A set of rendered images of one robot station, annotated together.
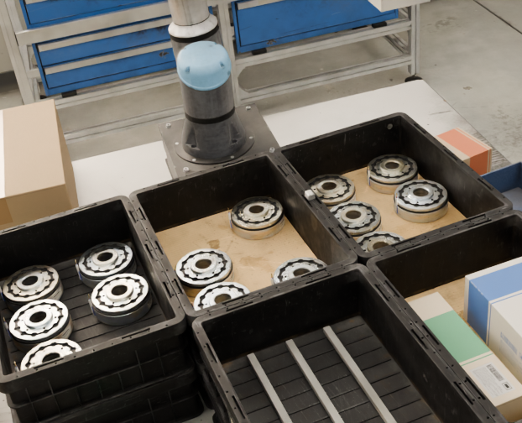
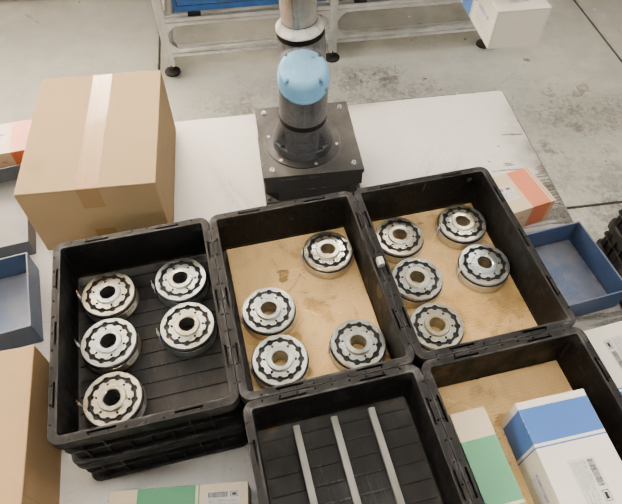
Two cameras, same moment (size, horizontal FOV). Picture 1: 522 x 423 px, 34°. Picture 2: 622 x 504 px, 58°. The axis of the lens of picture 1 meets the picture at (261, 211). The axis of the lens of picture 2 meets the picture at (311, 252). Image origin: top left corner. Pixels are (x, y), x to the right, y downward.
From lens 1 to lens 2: 64 cm
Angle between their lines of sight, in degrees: 19
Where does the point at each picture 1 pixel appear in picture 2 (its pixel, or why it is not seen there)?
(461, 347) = (496, 487)
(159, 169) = (251, 147)
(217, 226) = (289, 253)
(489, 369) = not seen: outside the picture
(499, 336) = (534, 474)
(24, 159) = (122, 143)
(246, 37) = not seen: outside the picture
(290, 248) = (352, 296)
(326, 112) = (408, 112)
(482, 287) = (530, 423)
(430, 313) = (473, 433)
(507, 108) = (555, 87)
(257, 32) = not seen: outside the picture
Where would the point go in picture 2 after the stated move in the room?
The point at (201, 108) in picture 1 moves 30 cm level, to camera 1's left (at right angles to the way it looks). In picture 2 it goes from (294, 118) to (166, 113)
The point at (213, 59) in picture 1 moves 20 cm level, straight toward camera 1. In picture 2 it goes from (313, 74) to (311, 137)
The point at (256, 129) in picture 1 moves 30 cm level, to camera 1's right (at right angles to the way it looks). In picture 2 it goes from (343, 134) to (459, 139)
